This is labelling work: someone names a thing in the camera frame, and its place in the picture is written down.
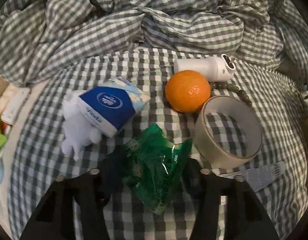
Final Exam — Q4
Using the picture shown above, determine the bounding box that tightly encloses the green wrapper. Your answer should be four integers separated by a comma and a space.
122, 124, 192, 215

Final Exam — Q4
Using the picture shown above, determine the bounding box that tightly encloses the green bead bracelet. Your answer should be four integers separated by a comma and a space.
209, 81, 253, 108

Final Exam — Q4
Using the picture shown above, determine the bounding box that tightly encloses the orange fruit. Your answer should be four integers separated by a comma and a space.
165, 70, 211, 113

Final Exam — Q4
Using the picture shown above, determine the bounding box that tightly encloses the white plush toy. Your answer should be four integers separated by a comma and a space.
61, 90, 102, 161

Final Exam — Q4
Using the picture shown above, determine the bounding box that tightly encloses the beige tape roll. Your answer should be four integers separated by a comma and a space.
193, 95, 263, 170

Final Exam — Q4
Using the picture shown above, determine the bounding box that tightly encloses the white flat case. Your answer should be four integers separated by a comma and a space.
1, 88, 31, 125

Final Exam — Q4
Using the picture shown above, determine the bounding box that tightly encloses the grey checked bed sheet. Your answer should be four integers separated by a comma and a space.
8, 49, 308, 239

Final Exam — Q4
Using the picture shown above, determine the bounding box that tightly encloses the grey checked duvet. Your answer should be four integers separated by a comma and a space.
0, 0, 308, 85

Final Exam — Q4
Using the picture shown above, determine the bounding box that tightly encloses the clear plastic tube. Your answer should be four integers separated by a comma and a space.
219, 161, 286, 192

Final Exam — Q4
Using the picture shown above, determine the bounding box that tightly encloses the blue tissue pack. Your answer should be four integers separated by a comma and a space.
77, 76, 150, 138

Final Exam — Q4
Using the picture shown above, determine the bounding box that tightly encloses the white handheld device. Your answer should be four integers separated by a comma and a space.
173, 54, 236, 82

